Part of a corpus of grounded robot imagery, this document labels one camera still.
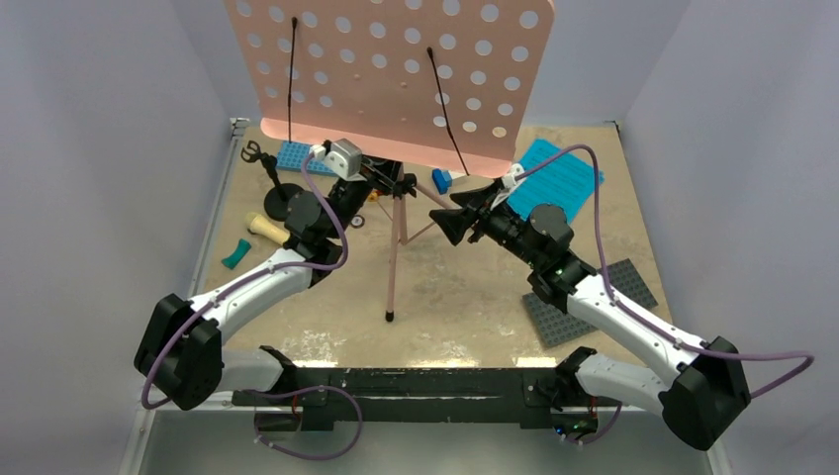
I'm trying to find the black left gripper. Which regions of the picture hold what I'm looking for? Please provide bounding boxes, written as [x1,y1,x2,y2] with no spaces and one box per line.
[326,135,410,241]

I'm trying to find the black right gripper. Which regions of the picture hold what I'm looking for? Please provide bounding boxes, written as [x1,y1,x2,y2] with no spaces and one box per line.
[427,182,541,268]

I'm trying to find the blue sheet music page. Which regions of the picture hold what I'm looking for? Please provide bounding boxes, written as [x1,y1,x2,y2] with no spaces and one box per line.
[561,164,605,223]
[506,139,604,220]

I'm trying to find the pink music stand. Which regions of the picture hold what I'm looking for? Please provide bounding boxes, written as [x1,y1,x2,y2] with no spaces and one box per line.
[223,0,556,324]

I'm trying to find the beige toy microphone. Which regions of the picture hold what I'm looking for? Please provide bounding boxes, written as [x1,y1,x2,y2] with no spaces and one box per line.
[244,212,290,246]

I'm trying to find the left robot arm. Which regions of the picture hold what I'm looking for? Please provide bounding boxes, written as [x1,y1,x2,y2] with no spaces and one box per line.
[134,156,403,411]

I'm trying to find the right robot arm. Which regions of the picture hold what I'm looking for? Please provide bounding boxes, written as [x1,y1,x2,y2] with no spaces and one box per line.
[428,184,752,450]

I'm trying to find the blue and white brick stack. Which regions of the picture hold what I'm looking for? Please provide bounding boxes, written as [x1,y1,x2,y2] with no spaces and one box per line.
[431,168,453,195]

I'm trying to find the round marker sticker right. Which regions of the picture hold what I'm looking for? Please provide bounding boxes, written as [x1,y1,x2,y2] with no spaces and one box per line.
[350,215,365,229]

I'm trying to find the light blue brick baseplate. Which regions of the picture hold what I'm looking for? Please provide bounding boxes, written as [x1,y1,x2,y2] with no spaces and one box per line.
[276,141,335,176]

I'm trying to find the grey brick baseplate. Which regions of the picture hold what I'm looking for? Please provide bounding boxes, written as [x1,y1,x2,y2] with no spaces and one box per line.
[522,258,658,348]

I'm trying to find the teal curved block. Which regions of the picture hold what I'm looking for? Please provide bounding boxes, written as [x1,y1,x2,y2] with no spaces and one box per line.
[221,238,252,270]

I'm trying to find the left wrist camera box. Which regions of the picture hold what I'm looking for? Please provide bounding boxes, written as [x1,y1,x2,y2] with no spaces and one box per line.
[310,139,363,182]

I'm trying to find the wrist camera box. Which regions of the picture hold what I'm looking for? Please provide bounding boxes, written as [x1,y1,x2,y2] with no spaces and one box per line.
[310,139,363,182]
[492,162,526,208]

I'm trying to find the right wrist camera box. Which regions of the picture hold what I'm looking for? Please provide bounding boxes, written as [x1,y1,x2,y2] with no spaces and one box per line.
[492,162,526,208]

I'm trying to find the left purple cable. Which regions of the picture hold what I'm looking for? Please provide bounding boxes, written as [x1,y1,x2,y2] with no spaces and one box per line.
[140,153,350,411]

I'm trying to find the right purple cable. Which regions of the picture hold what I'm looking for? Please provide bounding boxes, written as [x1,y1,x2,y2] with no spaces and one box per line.
[513,143,815,401]

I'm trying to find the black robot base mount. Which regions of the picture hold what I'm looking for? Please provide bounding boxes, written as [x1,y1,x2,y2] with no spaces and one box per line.
[233,367,616,440]

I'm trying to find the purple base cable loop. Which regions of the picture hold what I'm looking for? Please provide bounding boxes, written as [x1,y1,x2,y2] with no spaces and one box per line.
[253,385,364,463]

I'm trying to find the aluminium frame rail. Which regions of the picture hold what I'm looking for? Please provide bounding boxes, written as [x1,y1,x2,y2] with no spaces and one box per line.
[118,118,252,475]

